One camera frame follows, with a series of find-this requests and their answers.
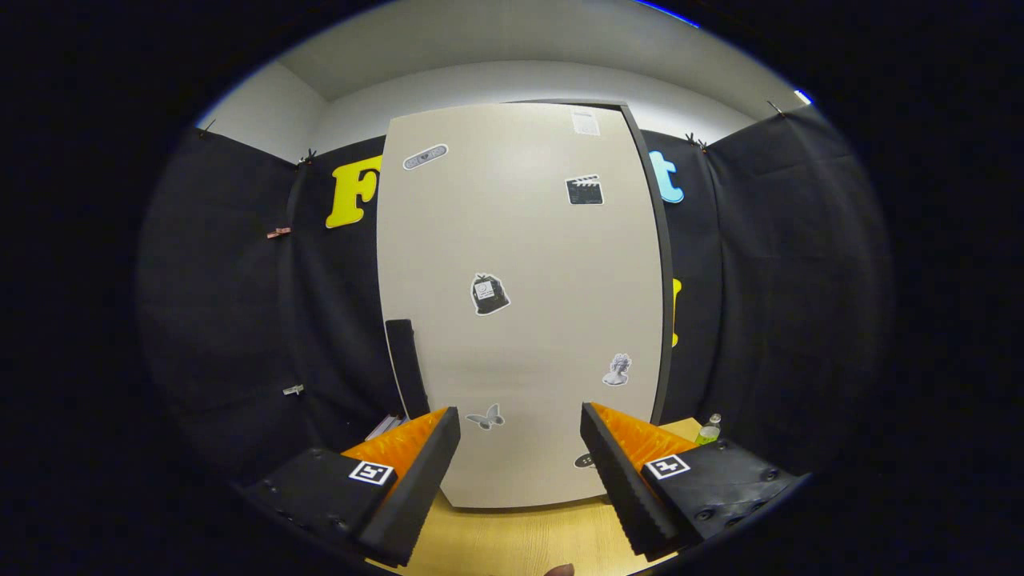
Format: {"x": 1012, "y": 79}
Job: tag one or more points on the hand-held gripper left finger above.
{"x": 416, "y": 488}

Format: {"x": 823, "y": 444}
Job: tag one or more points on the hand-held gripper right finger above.
{"x": 624, "y": 488}

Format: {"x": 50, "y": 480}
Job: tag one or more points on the grey shoe cabinet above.
{"x": 668, "y": 272}

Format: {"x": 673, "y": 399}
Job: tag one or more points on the black backdrop cloth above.
{"x": 784, "y": 320}

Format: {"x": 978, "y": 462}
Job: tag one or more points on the green drink bottle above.
{"x": 709, "y": 430}

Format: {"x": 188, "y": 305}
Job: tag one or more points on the small ceiling light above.
{"x": 802, "y": 97}

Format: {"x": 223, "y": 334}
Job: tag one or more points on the white cover book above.
{"x": 384, "y": 428}

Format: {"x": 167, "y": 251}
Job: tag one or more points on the beige shoe cabinet door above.
{"x": 520, "y": 240}

